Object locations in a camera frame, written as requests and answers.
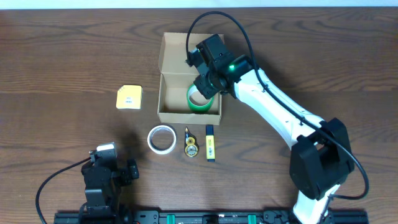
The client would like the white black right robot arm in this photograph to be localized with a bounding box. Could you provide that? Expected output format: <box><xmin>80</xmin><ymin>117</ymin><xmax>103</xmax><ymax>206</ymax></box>
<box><xmin>187</xmin><ymin>34</ymin><xmax>355</xmax><ymax>223</ymax></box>

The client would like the yellow blue highlighter pen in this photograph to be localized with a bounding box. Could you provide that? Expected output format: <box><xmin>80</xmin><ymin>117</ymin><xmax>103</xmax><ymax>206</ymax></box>
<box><xmin>206</xmin><ymin>124</ymin><xmax>215</xmax><ymax>162</ymax></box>

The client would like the brown cardboard box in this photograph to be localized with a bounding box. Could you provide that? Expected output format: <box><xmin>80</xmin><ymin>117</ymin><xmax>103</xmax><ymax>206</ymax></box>
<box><xmin>157</xmin><ymin>32</ymin><xmax>222</xmax><ymax>125</ymax></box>

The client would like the white tape roll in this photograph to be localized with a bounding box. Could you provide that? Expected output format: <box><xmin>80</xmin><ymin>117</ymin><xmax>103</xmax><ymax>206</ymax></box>
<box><xmin>147</xmin><ymin>124</ymin><xmax>177</xmax><ymax>155</ymax></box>

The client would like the yellow sticky note pad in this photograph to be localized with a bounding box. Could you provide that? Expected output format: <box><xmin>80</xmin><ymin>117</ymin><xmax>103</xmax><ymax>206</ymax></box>
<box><xmin>116</xmin><ymin>85</ymin><xmax>142</xmax><ymax>110</ymax></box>

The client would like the black aluminium mounting rail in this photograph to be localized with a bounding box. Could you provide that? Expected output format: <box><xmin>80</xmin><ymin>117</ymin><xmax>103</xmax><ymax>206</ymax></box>
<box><xmin>53</xmin><ymin>210</ymin><xmax>369</xmax><ymax>224</ymax></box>

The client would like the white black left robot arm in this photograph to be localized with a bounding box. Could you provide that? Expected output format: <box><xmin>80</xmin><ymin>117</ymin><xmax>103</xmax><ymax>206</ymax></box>
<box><xmin>78</xmin><ymin>149</ymin><xmax>139</xmax><ymax>223</ymax></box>

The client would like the green tape roll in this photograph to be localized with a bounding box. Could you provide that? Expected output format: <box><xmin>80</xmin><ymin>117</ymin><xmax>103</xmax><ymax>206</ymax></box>
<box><xmin>186</xmin><ymin>84</ymin><xmax>214</xmax><ymax>113</ymax></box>

